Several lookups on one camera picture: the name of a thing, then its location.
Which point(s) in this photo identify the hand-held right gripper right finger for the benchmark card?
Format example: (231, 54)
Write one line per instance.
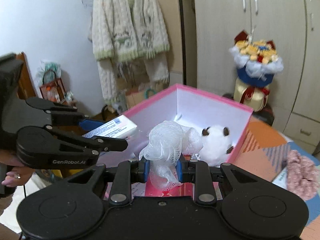
(179, 171)

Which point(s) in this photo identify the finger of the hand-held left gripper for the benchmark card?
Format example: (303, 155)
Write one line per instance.
(110, 145)
(90, 125)

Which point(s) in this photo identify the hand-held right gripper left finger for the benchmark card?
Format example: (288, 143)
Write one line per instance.
(147, 171)

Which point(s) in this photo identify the white blue-printed small box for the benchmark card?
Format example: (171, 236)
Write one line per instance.
(117, 127)

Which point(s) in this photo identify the white mesh bath sponge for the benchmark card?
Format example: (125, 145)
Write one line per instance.
(165, 140)

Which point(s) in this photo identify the white cat plush toy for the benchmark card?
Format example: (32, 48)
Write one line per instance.
(215, 142)

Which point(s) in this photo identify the pink cardboard box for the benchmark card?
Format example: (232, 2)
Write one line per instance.
(240, 135)

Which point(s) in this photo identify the person's left hand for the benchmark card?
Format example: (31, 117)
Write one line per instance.
(15, 175)

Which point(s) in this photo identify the white handwritten paper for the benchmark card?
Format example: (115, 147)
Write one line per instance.
(138, 189)

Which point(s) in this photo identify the brown woven basket bag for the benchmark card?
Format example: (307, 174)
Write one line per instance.
(53, 90)

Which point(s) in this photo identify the green hoop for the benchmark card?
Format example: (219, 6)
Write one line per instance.
(149, 93)

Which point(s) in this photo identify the white green plastic bag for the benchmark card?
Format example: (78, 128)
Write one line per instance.
(51, 66)

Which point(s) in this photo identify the brown wooden cabinet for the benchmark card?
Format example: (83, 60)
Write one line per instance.
(25, 80)

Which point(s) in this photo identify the patchwork blanket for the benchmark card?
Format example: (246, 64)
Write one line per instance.
(262, 140)

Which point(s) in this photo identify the cream knit cardigan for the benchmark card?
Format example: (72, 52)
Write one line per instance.
(112, 30)

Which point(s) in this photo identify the wooden board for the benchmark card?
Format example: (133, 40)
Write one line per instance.
(173, 55)

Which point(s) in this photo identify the pink knitted item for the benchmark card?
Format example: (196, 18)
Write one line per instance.
(300, 172)

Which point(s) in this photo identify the knitted flower bouquet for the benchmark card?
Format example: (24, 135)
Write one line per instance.
(252, 72)

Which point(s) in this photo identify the black metal clothes rack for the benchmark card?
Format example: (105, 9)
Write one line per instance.
(180, 30)

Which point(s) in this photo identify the beige wardrobe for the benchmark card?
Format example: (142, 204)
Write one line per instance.
(275, 10)

